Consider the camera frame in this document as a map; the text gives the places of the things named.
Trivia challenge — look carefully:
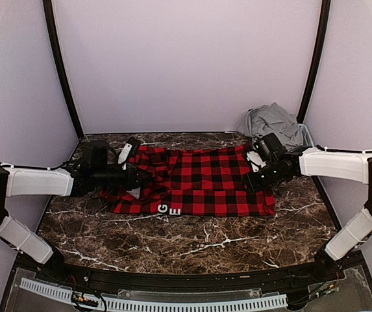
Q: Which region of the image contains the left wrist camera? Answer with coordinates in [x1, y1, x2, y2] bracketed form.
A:
[118, 136, 141, 170]

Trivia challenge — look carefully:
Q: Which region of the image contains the black frame post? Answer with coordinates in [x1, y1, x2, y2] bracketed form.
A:
[42, 0, 84, 140]
[297, 0, 331, 124]

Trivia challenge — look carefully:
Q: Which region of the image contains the grey long sleeve shirt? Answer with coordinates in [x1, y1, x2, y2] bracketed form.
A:
[238, 103, 304, 149]

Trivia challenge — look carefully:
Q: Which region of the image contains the white slotted cable duct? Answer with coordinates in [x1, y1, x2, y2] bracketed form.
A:
[19, 278, 288, 311]

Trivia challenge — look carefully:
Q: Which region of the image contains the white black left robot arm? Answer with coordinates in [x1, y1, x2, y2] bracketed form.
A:
[0, 137, 152, 283]

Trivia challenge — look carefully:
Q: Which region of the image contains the black right frame post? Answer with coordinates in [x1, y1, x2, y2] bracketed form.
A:
[297, 0, 331, 124]

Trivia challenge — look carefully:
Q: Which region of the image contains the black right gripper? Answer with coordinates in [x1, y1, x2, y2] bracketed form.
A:
[241, 161, 282, 194]

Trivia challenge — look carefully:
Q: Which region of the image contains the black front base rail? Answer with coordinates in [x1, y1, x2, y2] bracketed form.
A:
[36, 251, 364, 301]

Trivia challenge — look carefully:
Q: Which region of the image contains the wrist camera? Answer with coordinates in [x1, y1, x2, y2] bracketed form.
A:
[118, 136, 141, 170]
[246, 150, 266, 173]

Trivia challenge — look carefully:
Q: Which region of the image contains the black left frame post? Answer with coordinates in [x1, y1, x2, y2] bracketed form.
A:
[42, 0, 84, 140]

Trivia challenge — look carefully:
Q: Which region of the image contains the red black plaid shirt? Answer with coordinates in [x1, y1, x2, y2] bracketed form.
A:
[99, 144, 275, 217]

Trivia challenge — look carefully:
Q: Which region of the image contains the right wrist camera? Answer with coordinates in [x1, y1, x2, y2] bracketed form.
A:
[246, 150, 266, 173]

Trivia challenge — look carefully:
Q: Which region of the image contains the light blue plastic basket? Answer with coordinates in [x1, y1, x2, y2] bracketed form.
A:
[298, 123, 315, 148]

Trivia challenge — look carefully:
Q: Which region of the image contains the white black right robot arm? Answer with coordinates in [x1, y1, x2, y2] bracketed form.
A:
[243, 133, 372, 282]

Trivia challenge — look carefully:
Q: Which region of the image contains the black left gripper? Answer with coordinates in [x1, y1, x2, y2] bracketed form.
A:
[93, 162, 152, 190]

